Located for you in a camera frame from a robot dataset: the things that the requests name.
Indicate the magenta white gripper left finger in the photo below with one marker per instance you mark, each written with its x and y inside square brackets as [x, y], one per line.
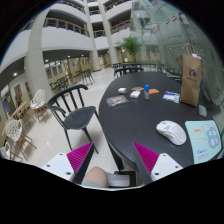
[71, 166]

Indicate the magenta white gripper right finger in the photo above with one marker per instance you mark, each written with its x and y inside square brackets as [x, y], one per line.
[153, 166]

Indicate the white computer mouse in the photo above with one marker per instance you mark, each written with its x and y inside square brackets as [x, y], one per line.
[172, 131]

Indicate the light blue mouse pad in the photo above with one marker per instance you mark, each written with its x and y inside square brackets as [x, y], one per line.
[205, 139]

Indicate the person's knee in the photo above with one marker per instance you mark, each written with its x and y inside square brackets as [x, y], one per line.
[96, 177]

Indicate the round black table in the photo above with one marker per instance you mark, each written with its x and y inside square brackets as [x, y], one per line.
[135, 121]

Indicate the black wooden chair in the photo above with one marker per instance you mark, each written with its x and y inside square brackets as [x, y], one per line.
[71, 117]

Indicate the white lattice chair near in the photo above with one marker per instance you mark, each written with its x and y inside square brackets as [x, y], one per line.
[16, 136]

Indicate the white lattice chair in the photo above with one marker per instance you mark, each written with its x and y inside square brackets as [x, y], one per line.
[38, 104]
[16, 136]

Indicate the white blue tissue packet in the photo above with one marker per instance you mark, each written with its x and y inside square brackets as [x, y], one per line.
[171, 96]

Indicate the white eraser box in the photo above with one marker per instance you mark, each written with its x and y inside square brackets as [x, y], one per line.
[135, 94]

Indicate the orange sticky note pad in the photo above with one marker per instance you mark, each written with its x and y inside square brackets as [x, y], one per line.
[153, 91]

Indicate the clear plastic snack packet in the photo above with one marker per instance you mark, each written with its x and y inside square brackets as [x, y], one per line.
[117, 100]

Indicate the blue cap glue stick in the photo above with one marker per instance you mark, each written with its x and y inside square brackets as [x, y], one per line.
[146, 88]

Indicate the brown card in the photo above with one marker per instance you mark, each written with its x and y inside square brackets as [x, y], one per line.
[137, 89]

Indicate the small white box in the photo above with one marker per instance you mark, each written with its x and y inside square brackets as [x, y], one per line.
[122, 90]

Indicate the black chair behind table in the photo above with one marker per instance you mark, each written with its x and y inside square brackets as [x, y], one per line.
[123, 71]

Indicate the brown paper bag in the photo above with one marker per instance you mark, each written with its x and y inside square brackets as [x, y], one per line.
[191, 76]

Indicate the green potted palm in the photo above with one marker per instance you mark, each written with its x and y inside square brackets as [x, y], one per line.
[131, 45]

